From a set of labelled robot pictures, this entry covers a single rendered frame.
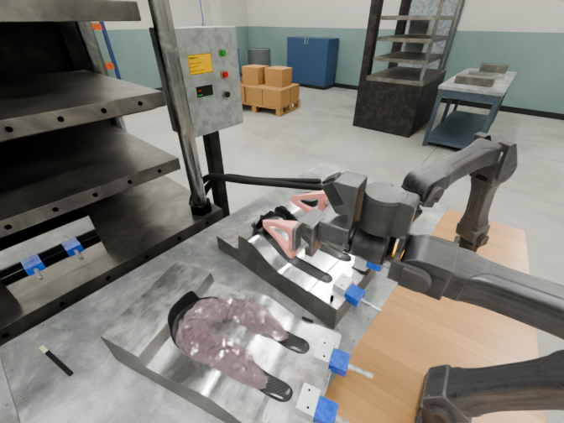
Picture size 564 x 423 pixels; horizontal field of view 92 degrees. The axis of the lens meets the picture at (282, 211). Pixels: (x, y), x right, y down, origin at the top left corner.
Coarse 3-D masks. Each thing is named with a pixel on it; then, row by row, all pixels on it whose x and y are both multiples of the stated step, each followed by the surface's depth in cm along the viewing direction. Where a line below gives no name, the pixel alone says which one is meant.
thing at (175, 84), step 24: (168, 0) 81; (168, 24) 83; (96, 48) 125; (168, 48) 85; (96, 72) 129; (168, 72) 89; (120, 120) 144; (192, 144) 105; (192, 168) 109; (192, 192) 116
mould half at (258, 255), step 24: (240, 240) 88; (264, 240) 86; (264, 264) 85; (288, 264) 84; (312, 264) 83; (336, 264) 83; (288, 288) 81; (312, 288) 76; (312, 312) 78; (336, 312) 71
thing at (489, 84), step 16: (496, 64) 422; (448, 80) 377; (464, 80) 350; (480, 80) 340; (496, 80) 376; (512, 80) 383; (448, 96) 347; (464, 96) 337; (480, 96) 328; (496, 96) 319; (432, 112) 367; (464, 112) 491; (496, 112) 467; (448, 128) 420; (464, 128) 420; (480, 128) 420; (448, 144) 373; (464, 144) 367
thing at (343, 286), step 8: (336, 280) 74; (344, 280) 74; (352, 280) 74; (336, 288) 74; (344, 288) 72; (352, 288) 74; (360, 288) 74; (344, 296) 73; (352, 296) 72; (360, 296) 72; (352, 304) 72; (368, 304) 71
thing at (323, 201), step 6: (312, 192) 53; (318, 192) 52; (324, 192) 51; (294, 198) 55; (300, 198) 54; (306, 198) 53; (312, 198) 53; (318, 198) 52; (324, 198) 51; (300, 204) 55; (318, 204) 53; (324, 204) 52; (306, 210) 55
